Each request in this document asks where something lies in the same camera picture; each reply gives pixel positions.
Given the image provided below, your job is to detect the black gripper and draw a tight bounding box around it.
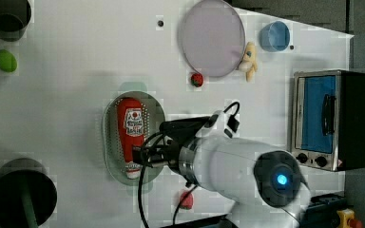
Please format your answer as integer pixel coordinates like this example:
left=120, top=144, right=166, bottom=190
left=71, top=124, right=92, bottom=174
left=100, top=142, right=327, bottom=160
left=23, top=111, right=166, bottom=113
left=132, top=116, right=210, bottom=170

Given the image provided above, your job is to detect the red plush ketchup bottle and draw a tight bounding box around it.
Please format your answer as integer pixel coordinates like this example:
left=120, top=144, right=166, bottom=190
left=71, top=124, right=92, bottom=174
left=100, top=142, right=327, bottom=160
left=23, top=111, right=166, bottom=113
left=117, top=98, right=144, bottom=180

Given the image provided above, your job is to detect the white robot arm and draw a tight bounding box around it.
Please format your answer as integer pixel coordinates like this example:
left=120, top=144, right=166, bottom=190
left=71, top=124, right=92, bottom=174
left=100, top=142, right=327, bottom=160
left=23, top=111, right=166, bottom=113
left=132, top=113, right=311, bottom=228

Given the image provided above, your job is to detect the green perforated strainer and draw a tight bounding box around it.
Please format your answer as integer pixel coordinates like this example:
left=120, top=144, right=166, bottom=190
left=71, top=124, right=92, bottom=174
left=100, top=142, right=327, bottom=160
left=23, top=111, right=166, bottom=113
left=102, top=91, right=165, bottom=186

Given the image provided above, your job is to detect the pink strawberry toy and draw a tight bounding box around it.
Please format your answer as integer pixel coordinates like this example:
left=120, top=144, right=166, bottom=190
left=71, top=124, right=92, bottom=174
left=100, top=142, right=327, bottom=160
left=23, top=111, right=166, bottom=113
left=180, top=191, right=194, bottom=210

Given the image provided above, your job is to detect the small red strawberry toy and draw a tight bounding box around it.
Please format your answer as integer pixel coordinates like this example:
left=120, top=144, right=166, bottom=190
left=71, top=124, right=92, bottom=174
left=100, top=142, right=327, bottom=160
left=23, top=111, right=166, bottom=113
left=190, top=73, right=203, bottom=87

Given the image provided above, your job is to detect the yellow plush banana toy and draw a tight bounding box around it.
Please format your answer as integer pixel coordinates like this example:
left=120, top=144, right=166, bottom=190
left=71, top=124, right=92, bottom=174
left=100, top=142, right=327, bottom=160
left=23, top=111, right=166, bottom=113
left=239, top=42, right=258, bottom=82

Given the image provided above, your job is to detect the lilac round plate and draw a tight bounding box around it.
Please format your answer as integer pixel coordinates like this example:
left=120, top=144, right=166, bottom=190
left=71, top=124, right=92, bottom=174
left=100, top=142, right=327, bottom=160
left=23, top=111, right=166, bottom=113
left=180, top=0, right=245, bottom=77

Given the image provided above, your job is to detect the black cylinder lower left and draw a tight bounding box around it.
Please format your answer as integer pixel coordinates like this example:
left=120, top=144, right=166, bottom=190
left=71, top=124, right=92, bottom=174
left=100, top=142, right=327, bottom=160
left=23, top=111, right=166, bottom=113
left=0, top=158, right=57, bottom=228

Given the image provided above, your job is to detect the black cylinder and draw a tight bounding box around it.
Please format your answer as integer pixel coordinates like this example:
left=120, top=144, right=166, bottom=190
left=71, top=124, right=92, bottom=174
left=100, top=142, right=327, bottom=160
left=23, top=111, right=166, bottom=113
left=0, top=158, right=57, bottom=228
left=0, top=0, right=32, bottom=42

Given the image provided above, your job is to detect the blue cup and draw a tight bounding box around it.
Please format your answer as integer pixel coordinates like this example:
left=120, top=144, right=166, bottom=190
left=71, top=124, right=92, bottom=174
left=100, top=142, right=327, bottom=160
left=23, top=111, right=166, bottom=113
left=259, top=21, right=291, bottom=52

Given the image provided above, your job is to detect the black tray with parts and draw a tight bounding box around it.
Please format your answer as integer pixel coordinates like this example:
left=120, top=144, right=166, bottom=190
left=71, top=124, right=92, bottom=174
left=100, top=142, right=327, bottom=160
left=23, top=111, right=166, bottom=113
left=299, top=194, right=348, bottom=228

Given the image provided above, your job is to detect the black and steel toaster oven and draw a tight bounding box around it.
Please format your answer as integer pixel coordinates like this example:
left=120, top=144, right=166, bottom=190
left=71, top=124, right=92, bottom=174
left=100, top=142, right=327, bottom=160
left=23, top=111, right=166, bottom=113
left=291, top=70, right=365, bottom=172

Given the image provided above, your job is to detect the green lime toy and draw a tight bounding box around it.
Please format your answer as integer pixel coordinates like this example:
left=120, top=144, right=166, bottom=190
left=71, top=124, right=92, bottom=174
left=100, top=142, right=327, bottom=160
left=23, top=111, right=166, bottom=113
left=0, top=49, right=18, bottom=72

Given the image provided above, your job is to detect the black cylinder upper left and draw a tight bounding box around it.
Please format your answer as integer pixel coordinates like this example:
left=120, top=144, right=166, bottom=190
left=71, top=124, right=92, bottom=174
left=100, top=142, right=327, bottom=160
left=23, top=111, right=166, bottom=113
left=0, top=0, right=32, bottom=42

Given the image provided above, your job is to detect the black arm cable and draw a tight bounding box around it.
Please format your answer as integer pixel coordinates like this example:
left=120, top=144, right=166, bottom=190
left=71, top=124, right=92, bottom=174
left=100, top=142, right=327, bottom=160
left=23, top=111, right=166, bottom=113
left=137, top=132, right=201, bottom=228

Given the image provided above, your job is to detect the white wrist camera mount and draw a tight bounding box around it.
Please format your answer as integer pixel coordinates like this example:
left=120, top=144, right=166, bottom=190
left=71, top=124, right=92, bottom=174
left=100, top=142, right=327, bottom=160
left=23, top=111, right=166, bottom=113
left=196, top=102, right=240, bottom=139

